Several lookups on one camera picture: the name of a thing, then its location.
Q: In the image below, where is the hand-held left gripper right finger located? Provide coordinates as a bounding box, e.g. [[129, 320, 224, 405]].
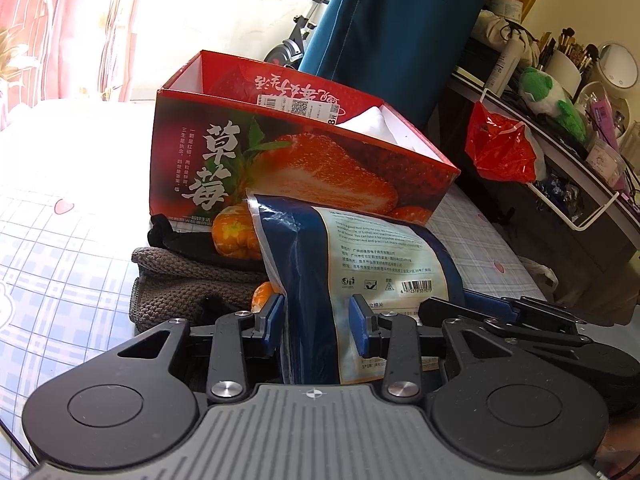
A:
[[349, 294, 511, 403]]

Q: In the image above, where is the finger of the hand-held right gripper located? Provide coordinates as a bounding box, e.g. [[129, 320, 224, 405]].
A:
[[464, 292, 587, 325], [419, 297, 591, 347]]

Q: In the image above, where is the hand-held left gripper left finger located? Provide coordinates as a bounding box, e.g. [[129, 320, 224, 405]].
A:
[[117, 294, 286, 403]]

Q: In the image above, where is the black eye mask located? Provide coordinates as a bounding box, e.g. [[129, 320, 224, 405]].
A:
[[146, 214, 263, 265]]

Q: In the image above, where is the red strawberry print box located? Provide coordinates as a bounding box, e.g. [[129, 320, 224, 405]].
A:
[[148, 50, 461, 226]]

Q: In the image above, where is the orange plush tangerine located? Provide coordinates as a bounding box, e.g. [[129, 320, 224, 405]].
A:
[[250, 281, 277, 311], [211, 204, 263, 259]]

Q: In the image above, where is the white plastic bag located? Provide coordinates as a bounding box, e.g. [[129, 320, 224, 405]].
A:
[[520, 257, 558, 301]]

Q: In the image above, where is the grey knitted cloth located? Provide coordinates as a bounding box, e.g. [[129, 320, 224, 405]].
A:
[[129, 247, 273, 326]]

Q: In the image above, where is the red plastic bag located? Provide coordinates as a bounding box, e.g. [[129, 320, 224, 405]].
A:
[[464, 101, 547, 184]]

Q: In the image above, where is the white storage organizer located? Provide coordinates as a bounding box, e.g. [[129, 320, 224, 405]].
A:
[[575, 80, 632, 141]]

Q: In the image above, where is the green plush toy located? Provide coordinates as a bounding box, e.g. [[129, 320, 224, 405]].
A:
[[517, 66, 588, 143]]

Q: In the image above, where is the white makeup brush holder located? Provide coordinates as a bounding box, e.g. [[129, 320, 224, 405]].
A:
[[542, 49, 583, 92]]

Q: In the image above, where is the white bottle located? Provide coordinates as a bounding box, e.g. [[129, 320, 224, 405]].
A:
[[482, 40, 523, 97]]

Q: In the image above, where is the round white mirror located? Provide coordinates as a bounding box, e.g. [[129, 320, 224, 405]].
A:
[[597, 42, 638, 88]]

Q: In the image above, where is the bunch of makeup brushes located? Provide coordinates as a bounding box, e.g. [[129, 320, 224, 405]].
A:
[[537, 26, 601, 71]]

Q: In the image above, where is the black exercise bike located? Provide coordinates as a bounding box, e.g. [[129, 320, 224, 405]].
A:
[[262, 0, 341, 68]]

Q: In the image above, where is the blue curtain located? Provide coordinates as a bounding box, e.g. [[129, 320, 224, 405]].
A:
[[297, 0, 511, 133]]

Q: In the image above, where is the beige cloth bag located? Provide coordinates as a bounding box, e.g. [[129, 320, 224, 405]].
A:
[[472, 7, 526, 46]]

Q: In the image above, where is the white wire rack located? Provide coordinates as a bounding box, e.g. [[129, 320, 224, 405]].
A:
[[477, 87, 633, 232]]

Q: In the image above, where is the pink printed wall cloth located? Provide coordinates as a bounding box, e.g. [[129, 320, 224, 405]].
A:
[[0, 0, 151, 131]]

